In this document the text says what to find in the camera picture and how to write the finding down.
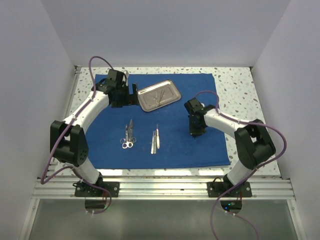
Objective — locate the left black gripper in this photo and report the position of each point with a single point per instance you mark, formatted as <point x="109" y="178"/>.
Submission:
<point x="129" y="99"/>

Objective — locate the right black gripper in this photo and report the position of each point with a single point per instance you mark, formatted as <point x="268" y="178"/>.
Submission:
<point x="194" y="132"/>

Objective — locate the steel instrument tray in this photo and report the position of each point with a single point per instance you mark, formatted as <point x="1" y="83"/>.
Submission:
<point x="146" y="95"/>

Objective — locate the blue surgical cloth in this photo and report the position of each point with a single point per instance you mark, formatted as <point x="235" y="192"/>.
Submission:
<point x="178" y="149"/>

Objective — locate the steel surgical scissors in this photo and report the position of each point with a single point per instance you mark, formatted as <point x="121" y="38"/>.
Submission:
<point x="129" y="131"/>

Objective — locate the short steel scissors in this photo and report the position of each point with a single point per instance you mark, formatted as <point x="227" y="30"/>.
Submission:
<point x="128" y="145"/>

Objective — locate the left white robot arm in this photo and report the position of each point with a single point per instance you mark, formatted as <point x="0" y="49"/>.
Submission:
<point x="68" y="142"/>

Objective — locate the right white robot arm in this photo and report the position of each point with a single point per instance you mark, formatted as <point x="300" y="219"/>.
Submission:
<point x="253" y="142"/>

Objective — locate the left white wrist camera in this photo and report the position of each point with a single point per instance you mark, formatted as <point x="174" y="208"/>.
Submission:
<point x="126" y="73"/>

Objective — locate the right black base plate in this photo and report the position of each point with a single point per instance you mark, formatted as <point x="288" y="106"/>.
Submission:
<point x="247" y="190"/>

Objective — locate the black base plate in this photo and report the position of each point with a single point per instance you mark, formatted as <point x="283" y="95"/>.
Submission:
<point x="84" y="190"/>
<point x="247" y="190"/>

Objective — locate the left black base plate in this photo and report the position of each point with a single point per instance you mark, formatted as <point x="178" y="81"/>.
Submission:
<point x="84" y="190"/>

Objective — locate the aluminium rail frame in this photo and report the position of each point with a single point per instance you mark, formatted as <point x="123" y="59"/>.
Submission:
<point x="172" y="203"/>

